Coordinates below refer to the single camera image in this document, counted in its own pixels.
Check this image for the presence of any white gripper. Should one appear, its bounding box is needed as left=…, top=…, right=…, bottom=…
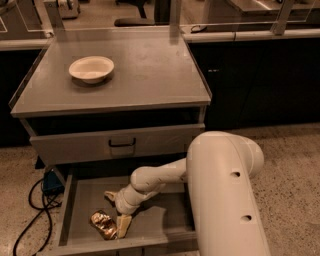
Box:
left=104, top=185, right=147, bottom=239

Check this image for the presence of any orange soda can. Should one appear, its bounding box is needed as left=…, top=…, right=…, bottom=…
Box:
left=89, top=210, right=117, bottom=240

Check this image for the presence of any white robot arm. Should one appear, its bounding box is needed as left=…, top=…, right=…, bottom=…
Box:
left=104, top=131, right=271, bottom=256

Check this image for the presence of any open lower grey drawer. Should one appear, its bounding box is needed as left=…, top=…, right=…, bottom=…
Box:
left=39, top=169, right=197, bottom=256

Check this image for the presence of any closed upper grey drawer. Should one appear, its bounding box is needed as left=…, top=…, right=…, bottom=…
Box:
left=30, top=124, right=205, bottom=165

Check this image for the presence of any grey drawer cabinet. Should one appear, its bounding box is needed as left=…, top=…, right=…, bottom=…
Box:
left=8, top=26, right=213, bottom=174

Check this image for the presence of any blue power box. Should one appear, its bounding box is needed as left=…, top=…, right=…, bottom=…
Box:
left=41, top=170, right=64, bottom=196

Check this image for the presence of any white bowl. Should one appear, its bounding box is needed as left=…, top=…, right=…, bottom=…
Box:
left=69, top=56, right=114, bottom=84

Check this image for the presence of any black office chair base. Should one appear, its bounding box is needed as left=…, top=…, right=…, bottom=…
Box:
left=114, top=0, right=155, bottom=27

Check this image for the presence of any dark low cabinet right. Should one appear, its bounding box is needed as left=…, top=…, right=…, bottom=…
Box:
left=189, top=38, right=320, bottom=130

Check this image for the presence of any black upper drawer handle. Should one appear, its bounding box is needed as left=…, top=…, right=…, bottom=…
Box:
left=108, top=138, right=136, bottom=148

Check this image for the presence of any black floor cable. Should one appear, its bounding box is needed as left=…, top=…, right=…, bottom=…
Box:
left=12, top=178, right=63, bottom=256

